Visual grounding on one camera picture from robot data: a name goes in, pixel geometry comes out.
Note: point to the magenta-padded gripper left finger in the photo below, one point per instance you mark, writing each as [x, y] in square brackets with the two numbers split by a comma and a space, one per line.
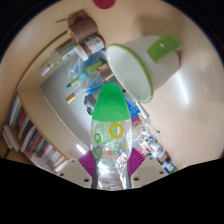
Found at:
[71, 170]

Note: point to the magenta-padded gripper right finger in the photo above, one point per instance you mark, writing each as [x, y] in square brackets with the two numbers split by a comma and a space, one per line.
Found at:
[150, 170]

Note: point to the clear bottle with green cap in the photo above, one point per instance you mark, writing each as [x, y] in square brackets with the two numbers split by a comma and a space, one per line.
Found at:
[111, 106]

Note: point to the under-shelf light bar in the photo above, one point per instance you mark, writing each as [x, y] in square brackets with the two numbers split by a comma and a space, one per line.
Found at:
[81, 149]

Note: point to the wooden shelf unit with books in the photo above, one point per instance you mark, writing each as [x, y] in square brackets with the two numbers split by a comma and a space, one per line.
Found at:
[43, 123]

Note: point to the blue and white box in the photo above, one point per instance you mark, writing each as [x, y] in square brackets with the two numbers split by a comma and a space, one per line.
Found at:
[132, 108]

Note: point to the grey shaker bottle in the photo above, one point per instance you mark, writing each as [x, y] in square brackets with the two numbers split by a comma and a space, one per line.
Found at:
[89, 103]

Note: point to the clear bottle with gold cap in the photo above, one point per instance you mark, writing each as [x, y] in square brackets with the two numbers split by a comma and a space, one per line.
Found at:
[80, 91]

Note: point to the slim bottle with green cap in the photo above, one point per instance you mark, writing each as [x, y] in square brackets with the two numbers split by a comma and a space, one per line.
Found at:
[88, 71]

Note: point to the tall clear glass bottle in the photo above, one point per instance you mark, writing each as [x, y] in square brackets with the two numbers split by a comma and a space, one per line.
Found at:
[58, 56]

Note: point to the brown jar with white lid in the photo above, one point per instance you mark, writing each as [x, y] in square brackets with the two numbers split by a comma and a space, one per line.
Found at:
[90, 46]

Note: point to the brown cup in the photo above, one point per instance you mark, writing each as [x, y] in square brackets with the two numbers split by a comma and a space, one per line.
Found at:
[83, 30]

